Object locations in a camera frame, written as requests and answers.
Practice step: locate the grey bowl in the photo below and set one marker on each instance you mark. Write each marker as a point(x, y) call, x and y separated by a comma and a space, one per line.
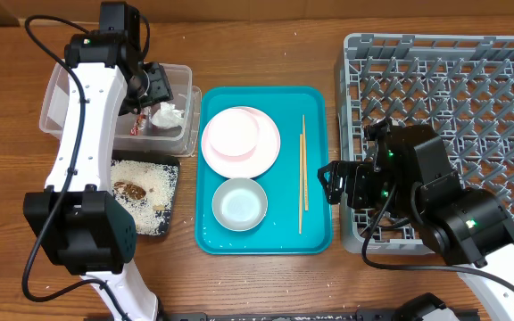
point(239, 204)

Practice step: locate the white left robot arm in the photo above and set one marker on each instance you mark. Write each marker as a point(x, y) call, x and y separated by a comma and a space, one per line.
point(76, 219)

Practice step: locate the grey dishwasher rack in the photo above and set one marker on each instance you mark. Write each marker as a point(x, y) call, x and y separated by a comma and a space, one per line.
point(462, 86)

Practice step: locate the wooden chopstick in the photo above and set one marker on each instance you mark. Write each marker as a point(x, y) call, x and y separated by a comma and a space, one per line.
point(300, 207)
point(305, 171)

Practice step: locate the red snack wrapper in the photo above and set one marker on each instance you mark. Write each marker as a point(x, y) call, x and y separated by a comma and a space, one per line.
point(142, 123)

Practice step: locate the clear plastic bin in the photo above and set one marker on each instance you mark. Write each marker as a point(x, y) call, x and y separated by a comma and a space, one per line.
point(179, 141)

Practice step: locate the white napkin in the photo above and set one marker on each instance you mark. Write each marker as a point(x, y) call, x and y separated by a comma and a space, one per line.
point(168, 116)

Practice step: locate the black waste tray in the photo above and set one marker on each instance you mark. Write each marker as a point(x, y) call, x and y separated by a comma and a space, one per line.
point(172, 178)

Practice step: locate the teal plastic tray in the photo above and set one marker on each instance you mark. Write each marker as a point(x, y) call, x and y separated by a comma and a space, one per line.
point(278, 232)

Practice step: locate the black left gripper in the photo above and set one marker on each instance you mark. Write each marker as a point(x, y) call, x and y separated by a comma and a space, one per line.
point(161, 88)

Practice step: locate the rice and food leftovers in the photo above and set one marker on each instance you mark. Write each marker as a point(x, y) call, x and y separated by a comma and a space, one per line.
point(145, 191)

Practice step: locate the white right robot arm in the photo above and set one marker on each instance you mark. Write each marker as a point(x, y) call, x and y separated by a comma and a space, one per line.
point(410, 176)

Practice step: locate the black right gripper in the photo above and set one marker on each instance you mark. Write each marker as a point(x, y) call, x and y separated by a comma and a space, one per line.
point(357, 171)

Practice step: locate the left wooden chopstick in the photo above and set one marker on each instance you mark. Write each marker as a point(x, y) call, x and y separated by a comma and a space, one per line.
point(300, 207)

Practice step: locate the pink large plate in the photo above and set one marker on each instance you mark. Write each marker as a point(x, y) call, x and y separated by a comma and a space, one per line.
point(254, 163)

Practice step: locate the right wooden chopstick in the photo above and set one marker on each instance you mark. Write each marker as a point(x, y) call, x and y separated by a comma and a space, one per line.
point(305, 171)

